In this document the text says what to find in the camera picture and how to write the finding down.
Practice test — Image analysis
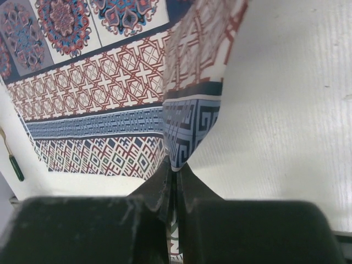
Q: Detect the gold fork green handle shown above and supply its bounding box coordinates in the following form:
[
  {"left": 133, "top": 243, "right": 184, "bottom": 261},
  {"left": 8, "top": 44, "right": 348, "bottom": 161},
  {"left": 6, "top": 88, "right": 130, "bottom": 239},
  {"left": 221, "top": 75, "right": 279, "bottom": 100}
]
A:
[{"left": 1, "top": 128, "right": 25, "bottom": 182}]

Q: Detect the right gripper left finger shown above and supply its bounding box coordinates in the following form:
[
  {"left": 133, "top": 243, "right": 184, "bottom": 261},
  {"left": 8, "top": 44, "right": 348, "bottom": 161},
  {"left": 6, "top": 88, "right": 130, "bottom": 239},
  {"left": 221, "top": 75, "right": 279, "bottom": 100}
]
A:
[{"left": 1, "top": 157, "right": 172, "bottom": 263}]

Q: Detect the patterned placemat cloth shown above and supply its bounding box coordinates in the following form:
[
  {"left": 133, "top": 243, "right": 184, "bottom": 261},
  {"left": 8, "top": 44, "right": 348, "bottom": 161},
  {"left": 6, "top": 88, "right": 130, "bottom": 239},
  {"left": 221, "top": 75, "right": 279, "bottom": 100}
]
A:
[{"left": 0, "top": 0, "right": 250, "bottom": 182}]

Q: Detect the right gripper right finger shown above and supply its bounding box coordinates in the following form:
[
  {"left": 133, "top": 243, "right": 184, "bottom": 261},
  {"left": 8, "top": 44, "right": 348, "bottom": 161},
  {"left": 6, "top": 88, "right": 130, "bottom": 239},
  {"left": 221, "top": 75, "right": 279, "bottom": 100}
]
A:
[{"left": 176, "top": 166, "right": 345, "bottom": 263}]

